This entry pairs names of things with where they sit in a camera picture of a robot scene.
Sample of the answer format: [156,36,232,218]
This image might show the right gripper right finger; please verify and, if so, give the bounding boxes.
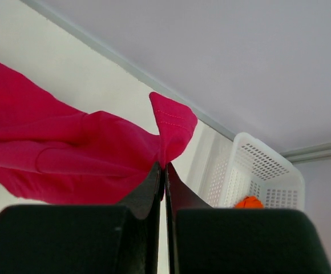
[165,164,331,273]

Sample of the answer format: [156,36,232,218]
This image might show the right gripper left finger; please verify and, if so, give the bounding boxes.
[0,163,162,273]

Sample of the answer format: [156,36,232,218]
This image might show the magenta t shirt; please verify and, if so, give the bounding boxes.
[0,63,197,204]

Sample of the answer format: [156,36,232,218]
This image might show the orange t shirt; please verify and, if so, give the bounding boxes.
[234,196,264,209]

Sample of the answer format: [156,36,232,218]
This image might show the white plastic basket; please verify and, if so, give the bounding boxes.
[198,132,305,211]

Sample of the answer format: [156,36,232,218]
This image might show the right corner aluminium post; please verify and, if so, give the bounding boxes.
[281,142,331,164]

